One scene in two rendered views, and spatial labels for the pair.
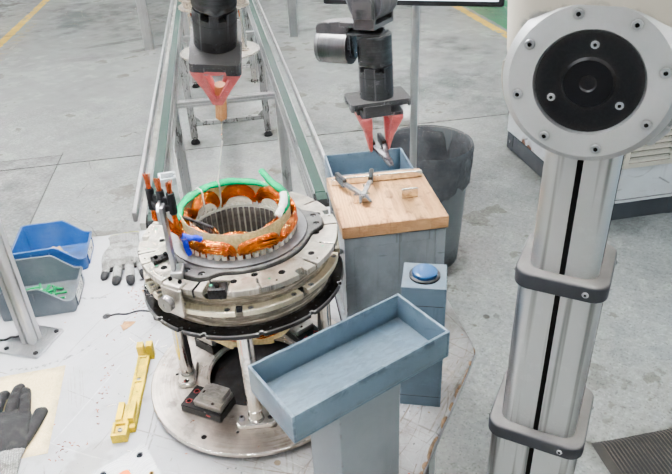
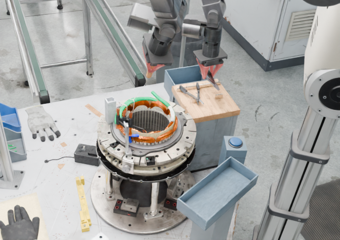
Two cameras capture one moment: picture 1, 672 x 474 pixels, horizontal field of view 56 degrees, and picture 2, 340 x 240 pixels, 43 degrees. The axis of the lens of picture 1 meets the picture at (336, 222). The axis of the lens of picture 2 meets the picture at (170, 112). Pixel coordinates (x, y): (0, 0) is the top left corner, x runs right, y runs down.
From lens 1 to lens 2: 0.57 m
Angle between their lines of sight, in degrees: 16
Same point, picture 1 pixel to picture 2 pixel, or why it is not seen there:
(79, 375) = (46, 197)
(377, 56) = (215, 38)
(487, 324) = not seen: hidden behind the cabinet
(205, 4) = (164, 38)
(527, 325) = (293, 171)
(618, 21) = not seen: outside the picture
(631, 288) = (289, 111)
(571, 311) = (313, 167)
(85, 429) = (64, 226)
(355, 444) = (218, 226)
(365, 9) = (214, 18)
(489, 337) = not seen: hidden behind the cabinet
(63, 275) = (10, 137)
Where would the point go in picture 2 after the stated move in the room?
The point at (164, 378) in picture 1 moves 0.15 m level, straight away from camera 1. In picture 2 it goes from (97, 196) to (79, 169)
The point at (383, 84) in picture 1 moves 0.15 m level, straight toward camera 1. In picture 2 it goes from (216, 50) to (227, 76)
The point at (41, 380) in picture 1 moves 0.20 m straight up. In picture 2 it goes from (26, 201) to (17, 162)
